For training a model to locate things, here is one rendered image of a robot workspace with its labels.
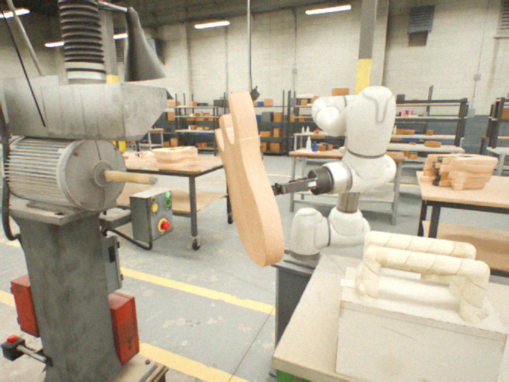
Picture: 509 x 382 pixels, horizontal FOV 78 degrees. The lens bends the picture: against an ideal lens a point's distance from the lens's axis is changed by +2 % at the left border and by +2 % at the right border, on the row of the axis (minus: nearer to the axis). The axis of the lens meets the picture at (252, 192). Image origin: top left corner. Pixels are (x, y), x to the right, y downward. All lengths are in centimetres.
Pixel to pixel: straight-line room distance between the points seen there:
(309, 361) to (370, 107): 61
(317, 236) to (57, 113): 119
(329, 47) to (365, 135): 1135
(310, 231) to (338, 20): 1104
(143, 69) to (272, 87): 1157
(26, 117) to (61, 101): 31
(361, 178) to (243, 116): 39
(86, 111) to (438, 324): 93
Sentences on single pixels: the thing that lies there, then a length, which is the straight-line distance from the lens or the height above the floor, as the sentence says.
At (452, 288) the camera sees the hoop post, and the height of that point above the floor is 112.
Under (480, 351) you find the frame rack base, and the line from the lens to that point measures 72.
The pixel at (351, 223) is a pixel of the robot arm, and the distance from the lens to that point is 160.
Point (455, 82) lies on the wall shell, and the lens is 1191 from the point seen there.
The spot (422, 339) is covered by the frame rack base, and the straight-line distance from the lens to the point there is 70.
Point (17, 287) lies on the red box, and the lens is 164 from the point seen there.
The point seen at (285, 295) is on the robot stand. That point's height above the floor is 53.
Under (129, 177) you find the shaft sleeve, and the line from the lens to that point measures 109.
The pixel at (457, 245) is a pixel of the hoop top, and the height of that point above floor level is 121.
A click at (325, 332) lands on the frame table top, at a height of 93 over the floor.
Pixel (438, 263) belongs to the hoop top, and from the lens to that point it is 64.
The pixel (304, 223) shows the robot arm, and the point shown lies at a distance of 158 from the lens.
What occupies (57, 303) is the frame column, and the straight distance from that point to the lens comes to 146.
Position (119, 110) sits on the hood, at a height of 146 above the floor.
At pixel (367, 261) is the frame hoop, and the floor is 119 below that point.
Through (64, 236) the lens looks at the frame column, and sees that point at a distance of 134.
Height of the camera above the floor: 146
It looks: 14 degrees down
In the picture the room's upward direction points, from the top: straight up
